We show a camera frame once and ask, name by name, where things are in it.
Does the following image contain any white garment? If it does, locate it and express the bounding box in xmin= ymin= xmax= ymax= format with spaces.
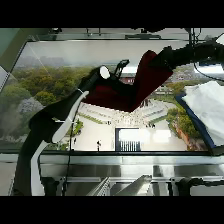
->
xmin=182 ymin=80 xmax=224 ymax=148

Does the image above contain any silver frame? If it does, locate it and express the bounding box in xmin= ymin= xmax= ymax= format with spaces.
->
xmin=0 ymin=27 xmax=224 ymax=197

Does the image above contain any black cable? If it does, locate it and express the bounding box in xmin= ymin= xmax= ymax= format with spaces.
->
xmin=192 ymin=61 xmax=224 ymax=83
xmin=64 ymin=121 xmax=75 ymax=197

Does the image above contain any red shirt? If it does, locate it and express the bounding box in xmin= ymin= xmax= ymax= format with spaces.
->
xmin=81 ymin=49 xmax=175 ymax=114

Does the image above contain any blue garment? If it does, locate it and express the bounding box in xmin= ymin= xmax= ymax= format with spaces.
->
xmin=175 ymin=92 xmax=224 ymax=156

